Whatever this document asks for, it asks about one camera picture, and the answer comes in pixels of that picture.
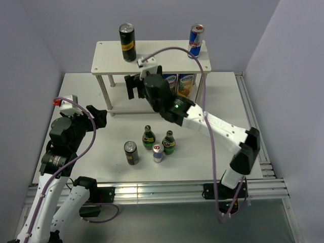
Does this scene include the aluminium front rail frame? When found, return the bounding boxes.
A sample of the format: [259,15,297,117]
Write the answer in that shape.
[24,177,291,207]

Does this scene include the short green glass bottle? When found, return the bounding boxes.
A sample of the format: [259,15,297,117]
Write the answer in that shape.
[162,130,176,155]

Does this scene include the small red-tab silver can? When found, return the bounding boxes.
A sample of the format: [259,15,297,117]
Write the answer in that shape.
[152,143,164,163]

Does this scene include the blue silver energy drink can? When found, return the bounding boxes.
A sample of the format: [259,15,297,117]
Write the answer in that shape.
[188,24,205,57]

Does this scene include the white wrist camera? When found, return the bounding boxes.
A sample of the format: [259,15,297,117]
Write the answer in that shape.
[137,57,158,80]
[53,95,82,116]

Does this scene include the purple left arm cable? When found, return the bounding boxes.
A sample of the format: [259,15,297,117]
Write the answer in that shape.
[25,97,119,241]

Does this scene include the purple grape juice carton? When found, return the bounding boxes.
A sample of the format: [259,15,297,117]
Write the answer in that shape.
[163,74,178,94]

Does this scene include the aluminium right side rail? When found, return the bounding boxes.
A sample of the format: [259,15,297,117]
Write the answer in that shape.
[234,72,276,179]

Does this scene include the yellow pineapple juice carton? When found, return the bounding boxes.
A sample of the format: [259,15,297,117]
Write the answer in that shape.
[177,74,194,98]

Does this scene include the tall green glass bottle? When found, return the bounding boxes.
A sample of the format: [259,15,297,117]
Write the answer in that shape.
[142,125,156,150]

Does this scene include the white two-tier shelf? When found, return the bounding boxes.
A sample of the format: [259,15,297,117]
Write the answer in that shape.
[91,40,212,116]

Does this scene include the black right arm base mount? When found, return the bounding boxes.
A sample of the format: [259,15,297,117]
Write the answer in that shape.
[201,182,250,216]

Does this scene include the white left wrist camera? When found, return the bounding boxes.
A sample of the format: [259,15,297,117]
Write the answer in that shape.
[53,95,82,116]

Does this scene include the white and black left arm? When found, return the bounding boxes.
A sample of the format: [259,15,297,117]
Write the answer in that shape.
[13,103,107,242]

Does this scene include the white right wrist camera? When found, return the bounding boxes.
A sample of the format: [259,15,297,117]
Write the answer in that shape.
[137,57,158,80]

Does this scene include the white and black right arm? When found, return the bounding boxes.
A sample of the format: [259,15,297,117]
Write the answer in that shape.
[125,66,260,197]

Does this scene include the dark olive beverage can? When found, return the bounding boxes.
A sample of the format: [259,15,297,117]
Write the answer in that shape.
[119,23,137,62]

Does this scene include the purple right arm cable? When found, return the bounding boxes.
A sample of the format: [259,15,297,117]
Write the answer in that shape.
[141,47,248,224]

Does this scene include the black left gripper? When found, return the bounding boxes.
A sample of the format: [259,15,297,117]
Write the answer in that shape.
[61,104,107,150]

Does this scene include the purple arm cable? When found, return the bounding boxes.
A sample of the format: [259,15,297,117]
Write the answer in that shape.
[141,47,248,224]
[25,97,119,241]

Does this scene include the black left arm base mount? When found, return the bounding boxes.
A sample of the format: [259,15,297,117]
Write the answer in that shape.
[79,187,115,218]

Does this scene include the black and gold can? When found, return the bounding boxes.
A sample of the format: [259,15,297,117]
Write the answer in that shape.
[124,141,139,166]

